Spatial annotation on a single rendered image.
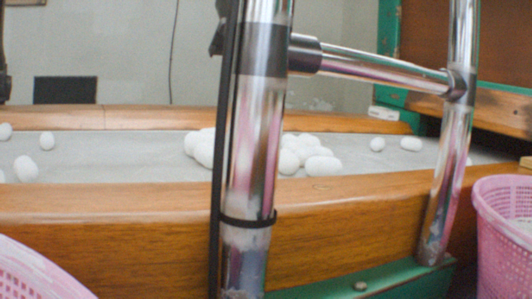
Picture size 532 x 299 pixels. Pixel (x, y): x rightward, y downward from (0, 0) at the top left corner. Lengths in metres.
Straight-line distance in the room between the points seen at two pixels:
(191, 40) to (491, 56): 2.02
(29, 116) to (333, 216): 0.43
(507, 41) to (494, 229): 0.52
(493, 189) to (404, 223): 0.12
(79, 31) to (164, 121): 1.94
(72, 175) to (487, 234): 0.31
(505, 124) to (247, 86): 0.52
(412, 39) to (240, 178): 0.73
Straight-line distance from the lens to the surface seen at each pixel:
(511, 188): 0.39
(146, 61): 2.44
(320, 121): 0.66
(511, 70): 0.71
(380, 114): 0.80
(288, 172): 0.36
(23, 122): 0.54
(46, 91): 2.46
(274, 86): 0.16
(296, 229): 0.21
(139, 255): 0.19
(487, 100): 0.66
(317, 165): 0.36
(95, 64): 2.44
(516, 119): 0.63
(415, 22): 0.86
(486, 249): 0.27
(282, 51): 0.16
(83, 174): 0.33
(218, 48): 0.56
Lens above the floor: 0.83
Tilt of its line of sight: 11 degrees down
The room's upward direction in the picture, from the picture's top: 6 degrees clockwise
